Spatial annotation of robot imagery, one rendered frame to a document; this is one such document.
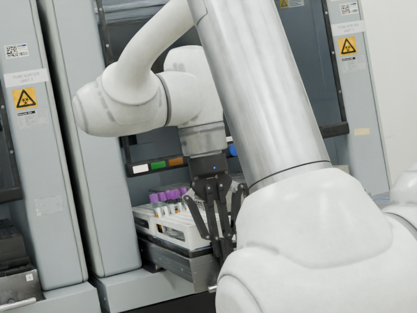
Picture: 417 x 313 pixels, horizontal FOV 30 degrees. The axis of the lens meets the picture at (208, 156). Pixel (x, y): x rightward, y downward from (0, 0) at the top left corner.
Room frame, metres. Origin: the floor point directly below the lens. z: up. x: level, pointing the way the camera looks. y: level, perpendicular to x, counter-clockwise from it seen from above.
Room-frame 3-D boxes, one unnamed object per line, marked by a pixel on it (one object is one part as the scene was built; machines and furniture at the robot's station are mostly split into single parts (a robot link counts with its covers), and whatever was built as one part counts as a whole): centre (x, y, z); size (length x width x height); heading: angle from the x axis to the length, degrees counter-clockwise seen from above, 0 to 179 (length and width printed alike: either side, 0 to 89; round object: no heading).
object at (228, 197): (1.96, -0.01, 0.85); 0.12 x 0.02 x 0.06; 108
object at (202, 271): (1.84, 0.11, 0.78); 0.73 x 0.14 x 0.09; 18
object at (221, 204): (1.52, -0.01, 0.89); 0.04 x 0.01 x 0.11; 18
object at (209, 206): (1.51, 0.02, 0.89); 0.04 x 0.01 x 0.11; 18
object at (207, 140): (1.52, 0.00, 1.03); 0.09 x 0.09 x 0.06
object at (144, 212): (2.01, 0.16, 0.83); 0.30 x 0.10 x 0.06; 18
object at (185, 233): (1.71, 0.07, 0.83); 0.30 x 0.10 x 0.06; 18
